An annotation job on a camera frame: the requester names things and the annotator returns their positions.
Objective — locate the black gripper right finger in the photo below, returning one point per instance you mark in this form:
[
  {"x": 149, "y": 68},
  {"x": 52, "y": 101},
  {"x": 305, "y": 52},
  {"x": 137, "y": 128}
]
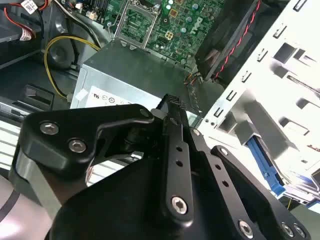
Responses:
[{"x": 215, "y": 175}]

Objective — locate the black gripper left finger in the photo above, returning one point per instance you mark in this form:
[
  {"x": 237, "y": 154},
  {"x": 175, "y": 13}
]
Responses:
[{"x": 62, "y": 155}]

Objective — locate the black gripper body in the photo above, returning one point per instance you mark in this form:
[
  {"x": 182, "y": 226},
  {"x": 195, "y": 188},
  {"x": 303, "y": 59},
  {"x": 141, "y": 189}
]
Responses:
[{"x": 120, "y": 205}]

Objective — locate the hard disk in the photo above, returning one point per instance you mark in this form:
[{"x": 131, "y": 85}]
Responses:
[{"x": 262, "y": 160}]

